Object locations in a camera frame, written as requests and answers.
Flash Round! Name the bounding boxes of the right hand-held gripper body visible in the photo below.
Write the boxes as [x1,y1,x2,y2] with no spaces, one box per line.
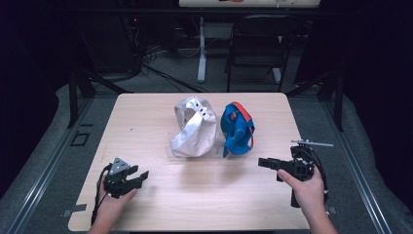
[289,139,334,209]

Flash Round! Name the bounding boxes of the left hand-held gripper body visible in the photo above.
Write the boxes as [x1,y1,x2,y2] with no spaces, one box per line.
[103,158,140,199]

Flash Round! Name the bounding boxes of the blue cap with orange trim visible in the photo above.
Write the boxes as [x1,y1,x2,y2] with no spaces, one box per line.
[220,101,256,159]

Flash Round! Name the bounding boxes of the white cap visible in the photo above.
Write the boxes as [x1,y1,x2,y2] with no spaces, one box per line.
[169,96,218,159]

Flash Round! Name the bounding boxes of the person's left hand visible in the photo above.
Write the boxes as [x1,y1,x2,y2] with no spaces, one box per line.
[96,179,139,219]

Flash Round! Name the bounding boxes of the person's right hand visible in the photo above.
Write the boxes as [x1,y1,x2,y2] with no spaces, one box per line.
[277,169,327,215]

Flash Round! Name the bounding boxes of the black metal stand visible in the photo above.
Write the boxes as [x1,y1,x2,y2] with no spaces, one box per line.
[66,69,134,129]
[285,69,345,133]

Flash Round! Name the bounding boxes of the white desk leg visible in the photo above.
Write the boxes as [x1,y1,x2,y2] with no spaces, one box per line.
[197,17,208,84]
[272,35,282,84]

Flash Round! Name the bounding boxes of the black folding chair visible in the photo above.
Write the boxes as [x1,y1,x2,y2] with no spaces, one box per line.
[225,14,301,94]

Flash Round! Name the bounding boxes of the black equipment box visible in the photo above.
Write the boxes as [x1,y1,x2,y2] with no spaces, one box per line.
[87,13,143,74]

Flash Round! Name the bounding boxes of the right hand-held gripper cable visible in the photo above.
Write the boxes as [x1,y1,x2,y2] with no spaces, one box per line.
[303,146,330,205]

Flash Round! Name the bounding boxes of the hand-held gripper cable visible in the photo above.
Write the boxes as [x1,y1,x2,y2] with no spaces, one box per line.
[91,163,114,226]
[303,146,330,205]

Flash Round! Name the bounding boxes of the left hand-held gripper cable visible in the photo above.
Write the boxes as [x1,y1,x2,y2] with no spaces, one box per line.
[91,163,114,226]

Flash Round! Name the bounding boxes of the metal floor rail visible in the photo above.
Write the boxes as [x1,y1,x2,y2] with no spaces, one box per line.
[2,97,95,234]
[319,100,394,234]

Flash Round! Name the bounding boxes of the black floor cables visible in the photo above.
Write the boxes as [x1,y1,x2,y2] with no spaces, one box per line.
[140,45,210,94]

